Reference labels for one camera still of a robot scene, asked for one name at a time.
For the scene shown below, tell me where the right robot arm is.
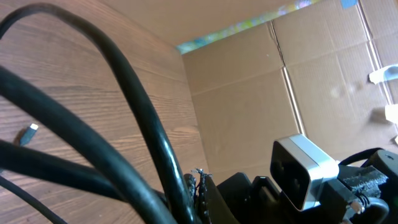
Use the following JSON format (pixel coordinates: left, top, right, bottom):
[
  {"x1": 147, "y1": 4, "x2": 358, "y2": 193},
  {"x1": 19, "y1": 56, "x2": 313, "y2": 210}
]
[{"x1": 217, "y1": 147, "x2": 397, "y2": 223}]

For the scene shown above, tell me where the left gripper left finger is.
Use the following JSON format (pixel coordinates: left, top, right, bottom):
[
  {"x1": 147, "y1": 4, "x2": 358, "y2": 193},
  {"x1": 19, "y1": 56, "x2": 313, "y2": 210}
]
[{"x1": 183, "y1": 174, "x2": 198, "y2": 223}]

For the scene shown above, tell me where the thick black USB cable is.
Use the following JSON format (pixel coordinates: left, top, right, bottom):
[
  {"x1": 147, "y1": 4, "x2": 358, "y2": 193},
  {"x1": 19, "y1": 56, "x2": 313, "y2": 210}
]
[{"x1": 0, "y1": 2, "x2": 200, "y2": 224}]

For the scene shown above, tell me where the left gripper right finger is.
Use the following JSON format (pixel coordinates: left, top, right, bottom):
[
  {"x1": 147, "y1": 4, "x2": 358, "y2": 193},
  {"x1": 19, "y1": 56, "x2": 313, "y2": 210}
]
[{"x1": 195, "y1": 169, "x2": 239, "y2": 224}]

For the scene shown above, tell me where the cardboard wall panel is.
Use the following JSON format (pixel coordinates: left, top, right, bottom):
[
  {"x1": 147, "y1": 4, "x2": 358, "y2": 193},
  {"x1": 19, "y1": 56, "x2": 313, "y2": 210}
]
[{"x1": 183, "y1": 0, "x2": 397, "y2": 183}]

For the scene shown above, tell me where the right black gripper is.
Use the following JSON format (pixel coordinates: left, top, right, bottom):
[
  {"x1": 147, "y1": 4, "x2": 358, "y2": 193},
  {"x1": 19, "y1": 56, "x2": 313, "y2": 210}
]
[{"x1": 217, "y1": 172, "x2": 296, "y2": 224}]

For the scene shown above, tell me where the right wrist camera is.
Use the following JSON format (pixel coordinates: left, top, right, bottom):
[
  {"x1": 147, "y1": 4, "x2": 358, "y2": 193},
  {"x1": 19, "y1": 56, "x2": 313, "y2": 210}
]
[{"x1": 270, "y1": 134, "x2": 339, "y2": 211}]

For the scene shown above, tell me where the thin black USB cable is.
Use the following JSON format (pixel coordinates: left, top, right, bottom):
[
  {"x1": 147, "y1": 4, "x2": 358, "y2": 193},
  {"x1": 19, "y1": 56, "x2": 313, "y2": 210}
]
[{"x1": 0, "y1": 123, "x2": 69, "y2": 224}]

